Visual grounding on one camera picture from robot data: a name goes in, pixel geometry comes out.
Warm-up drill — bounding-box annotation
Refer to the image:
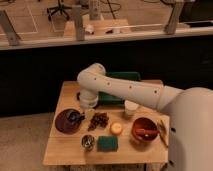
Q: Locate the yellow-green corn cob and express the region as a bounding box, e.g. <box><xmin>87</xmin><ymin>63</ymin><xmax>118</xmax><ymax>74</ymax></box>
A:
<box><xmin>157</xmin><ymin>120</ymin><xmax>168</xmax><ymax>148</ymax></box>

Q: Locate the red-orange bowl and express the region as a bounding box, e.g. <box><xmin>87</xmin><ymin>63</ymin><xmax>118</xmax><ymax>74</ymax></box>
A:
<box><xmin>131</xmin><ymin>117</ymin><xmax>159</xmax><ymax>142</ymax></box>

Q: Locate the bunch of dark grapes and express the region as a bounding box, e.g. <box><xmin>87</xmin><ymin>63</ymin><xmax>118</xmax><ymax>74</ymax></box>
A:
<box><xmin>88</xmin><ymin>113</ymin><xmax>109</xmax><ymax>131</ymax></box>

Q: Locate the orange carrot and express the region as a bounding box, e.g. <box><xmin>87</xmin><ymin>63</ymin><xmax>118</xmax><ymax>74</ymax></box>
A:
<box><xmin>135</xmin><ymin>129</ymin><xmax>159</xmax><ymax>136</ymax></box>

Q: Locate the purple bowl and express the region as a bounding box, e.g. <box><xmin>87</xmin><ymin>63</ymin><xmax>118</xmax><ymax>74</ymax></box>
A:
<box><xmin>55</xmin><ymin>108</ymin><xmax>83</xmax><ymax>134</ymax></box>

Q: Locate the green sponge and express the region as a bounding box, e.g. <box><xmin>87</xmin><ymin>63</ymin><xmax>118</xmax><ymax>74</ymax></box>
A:
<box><xmin>97</xmin><ymin>136</ymin><xmax>118</xmax><ymax>152</ymax></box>

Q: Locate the black office chair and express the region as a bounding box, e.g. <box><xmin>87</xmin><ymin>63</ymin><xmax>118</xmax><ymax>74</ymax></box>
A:
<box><xmin>46</xmin><ymin>0</ymin><xmax>71</xmax><ymax>21</ymax></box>

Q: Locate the yellow round fruit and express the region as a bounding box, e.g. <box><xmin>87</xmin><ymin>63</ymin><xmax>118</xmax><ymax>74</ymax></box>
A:
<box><xmin>110</xmin><ymin>122</ymin><xmax>123</xmax><ymax>135</ymax></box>

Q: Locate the white cup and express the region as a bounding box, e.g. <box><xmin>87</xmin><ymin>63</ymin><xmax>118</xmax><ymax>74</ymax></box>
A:
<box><xmin>124</xmin><ymin>100</ymin><xmax>139</xmax><ymax>117</ymax></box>

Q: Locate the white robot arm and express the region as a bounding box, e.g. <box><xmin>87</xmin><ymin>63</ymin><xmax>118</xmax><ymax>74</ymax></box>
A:
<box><xmin>77</xmin><ymin>63</ymin><xmax>213</xmax><ymax>171</ymax></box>

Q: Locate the small metal cup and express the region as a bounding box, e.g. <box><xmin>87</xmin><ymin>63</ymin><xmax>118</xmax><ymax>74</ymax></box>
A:
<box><xmin>82</xmin><ymin>135</ymin><xmax>95</xmax><ymax>150</ymax></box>

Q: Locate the green tray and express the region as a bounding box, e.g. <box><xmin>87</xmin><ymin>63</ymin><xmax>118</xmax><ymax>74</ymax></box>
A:
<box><xmin>98</xmin><ymin>71</ymin><xmax>141</xmax><ymax>105</ymax></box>

